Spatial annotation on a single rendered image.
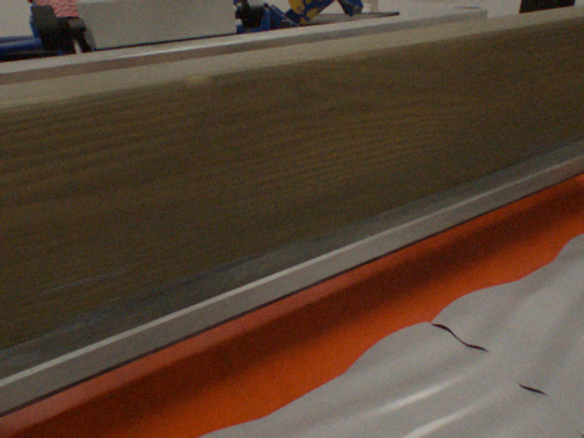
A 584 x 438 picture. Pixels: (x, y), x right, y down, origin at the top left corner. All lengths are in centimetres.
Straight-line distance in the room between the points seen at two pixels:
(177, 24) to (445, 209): 30
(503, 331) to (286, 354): 8
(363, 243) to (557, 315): 8
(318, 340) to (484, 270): 9
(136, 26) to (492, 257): 32
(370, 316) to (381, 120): 8
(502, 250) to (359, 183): 10
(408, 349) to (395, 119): 9
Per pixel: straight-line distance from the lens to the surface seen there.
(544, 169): 24
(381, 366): 16
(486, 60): 20
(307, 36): 40
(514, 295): 21
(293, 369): 17
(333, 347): 17
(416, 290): 20
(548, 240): 26
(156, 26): 41
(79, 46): 57
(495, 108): 21
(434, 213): 18
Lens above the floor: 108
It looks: 29 degrees down
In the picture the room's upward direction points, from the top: 4 degrees counter-clockwise
